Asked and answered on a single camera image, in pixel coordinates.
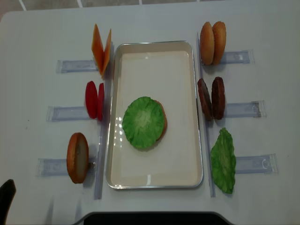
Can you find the left orange cheese slice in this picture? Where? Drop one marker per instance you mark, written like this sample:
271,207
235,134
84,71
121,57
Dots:
97,49

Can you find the standing bread slice brown crust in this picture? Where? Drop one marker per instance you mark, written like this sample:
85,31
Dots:
77,158

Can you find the clear holder for patties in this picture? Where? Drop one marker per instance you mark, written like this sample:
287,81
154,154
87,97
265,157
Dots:
253,109

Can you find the left brown meat patty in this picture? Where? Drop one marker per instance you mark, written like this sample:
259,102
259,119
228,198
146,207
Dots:
205,100

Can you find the clear long rail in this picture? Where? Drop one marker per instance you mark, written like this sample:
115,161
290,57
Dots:
105,124
206,133

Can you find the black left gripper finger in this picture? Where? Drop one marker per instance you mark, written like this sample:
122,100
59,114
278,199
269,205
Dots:
7,193

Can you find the right brown meat patty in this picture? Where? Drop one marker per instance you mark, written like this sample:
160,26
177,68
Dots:
218,98

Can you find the right red tomato slice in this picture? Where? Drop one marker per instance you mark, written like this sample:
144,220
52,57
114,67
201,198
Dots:
101,96

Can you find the right orange cheese slice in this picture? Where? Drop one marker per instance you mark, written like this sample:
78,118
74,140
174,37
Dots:
106,54

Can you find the left red tomato slice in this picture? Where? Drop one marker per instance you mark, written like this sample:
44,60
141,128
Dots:
91,100

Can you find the orange cheese slice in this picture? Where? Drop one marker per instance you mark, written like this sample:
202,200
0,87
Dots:
97,49
106,54

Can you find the brown meat patty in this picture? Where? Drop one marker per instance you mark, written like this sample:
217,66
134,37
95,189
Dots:
218,98
205,100

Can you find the left golden bun half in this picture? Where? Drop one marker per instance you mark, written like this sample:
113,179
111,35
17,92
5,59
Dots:
207,44

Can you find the bun slice under lettuce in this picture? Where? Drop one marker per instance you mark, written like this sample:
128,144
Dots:
165,123

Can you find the red tomato slice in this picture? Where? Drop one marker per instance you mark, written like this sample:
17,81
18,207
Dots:
91,100
101,96

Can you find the right clear long rail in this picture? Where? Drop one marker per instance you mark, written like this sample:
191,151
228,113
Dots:
206,133

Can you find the white metal-rimmed tray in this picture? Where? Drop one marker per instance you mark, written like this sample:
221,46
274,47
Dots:
165,72

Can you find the clear holder for tomato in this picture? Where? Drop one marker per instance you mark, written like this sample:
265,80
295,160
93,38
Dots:
57,113

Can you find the round green lettuce slice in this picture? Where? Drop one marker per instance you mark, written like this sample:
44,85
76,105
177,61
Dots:
143,123

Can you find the right sesame bun half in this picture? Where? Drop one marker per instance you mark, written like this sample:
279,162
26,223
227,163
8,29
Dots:
219,31

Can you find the black base at bottom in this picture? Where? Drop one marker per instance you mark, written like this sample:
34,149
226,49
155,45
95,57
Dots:
154,218

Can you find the clear holder for buns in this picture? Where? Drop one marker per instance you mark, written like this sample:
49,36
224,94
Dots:
238,57

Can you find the clear holder for bread slice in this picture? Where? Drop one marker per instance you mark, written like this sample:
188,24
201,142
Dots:
51,167

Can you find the clear holder for lettuce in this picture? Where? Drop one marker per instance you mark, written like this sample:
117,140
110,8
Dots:
266,164

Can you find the standing green lettuce leaf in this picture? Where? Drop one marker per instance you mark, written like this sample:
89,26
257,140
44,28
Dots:
223,162

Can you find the left clear long rail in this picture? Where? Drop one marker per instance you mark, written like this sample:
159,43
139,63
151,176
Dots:
105,124

